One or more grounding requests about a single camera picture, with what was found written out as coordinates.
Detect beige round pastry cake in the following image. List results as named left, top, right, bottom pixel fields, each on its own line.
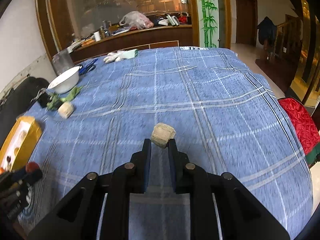
left=150, top=122, right=176, bottom=148

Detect dark red apple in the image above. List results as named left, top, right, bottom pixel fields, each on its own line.
left=25, top=161, right=40, bottom=173

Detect blue plaid tablecloth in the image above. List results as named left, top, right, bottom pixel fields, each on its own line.
left=19, top=47, right=313, bottom=238

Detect beige pastry on cloth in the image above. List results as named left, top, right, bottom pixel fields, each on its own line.
left=57, top=102, right=74, bottom=119

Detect green leafy vegetable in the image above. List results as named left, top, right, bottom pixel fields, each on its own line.
left=47, top=86, right=82, bottom=111

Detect white enamel bowl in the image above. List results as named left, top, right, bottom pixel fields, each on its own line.
left=47, top=66, right=80, bottom=94

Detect white foam tray yellow rim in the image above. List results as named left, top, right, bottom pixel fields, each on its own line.
left=1, top=116, right=42, bottom=173

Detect small black box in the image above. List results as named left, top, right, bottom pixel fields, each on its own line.
left=36, top=91, right=52, bottom=108

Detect white glove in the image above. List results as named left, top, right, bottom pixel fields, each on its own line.
left=103, top=49, right=138, bottom=63

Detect red quilted chair cover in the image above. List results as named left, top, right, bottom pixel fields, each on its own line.
left=278, top=97, right=320, bottom=167

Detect clear glass pitcher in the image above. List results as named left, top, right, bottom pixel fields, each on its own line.
left=52, top=49, right=74, bottom=76

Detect wooden cabinet counter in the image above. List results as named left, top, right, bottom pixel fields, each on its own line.
left=71, top=24, right=199, bottom=63

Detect black leather sofa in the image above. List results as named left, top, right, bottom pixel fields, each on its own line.
left=0, top=76, right=49, bottom=146

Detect pink white plastic bag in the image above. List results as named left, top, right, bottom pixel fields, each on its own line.
left=119, top=11, right=154, bottom=30

